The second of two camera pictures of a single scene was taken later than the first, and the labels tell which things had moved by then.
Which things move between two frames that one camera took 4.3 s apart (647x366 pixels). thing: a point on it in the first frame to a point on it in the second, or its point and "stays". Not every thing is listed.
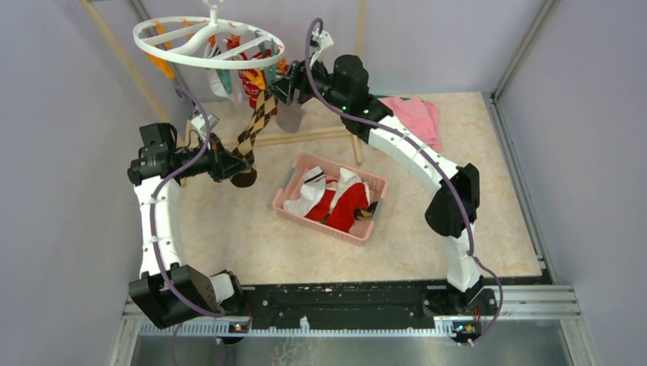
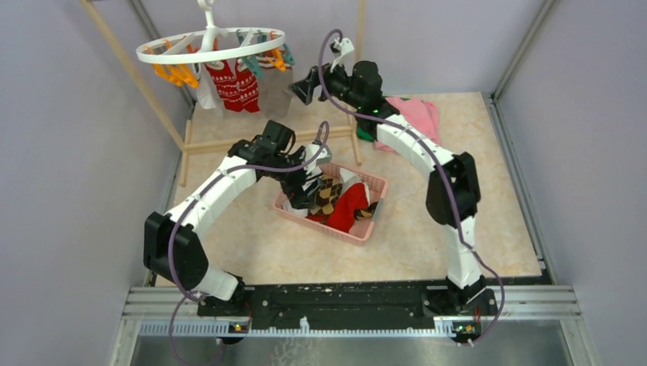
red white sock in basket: (341, 200) stays
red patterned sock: (254, 81) to (226, 82)
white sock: (217, 85) to (207, 95)
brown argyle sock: (265, 106) to (326, 195)
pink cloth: (419, 117) stays
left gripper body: (216, 168) to (291, 181)
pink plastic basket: (291, 187) stays
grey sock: (288, 117) to (274, 95)
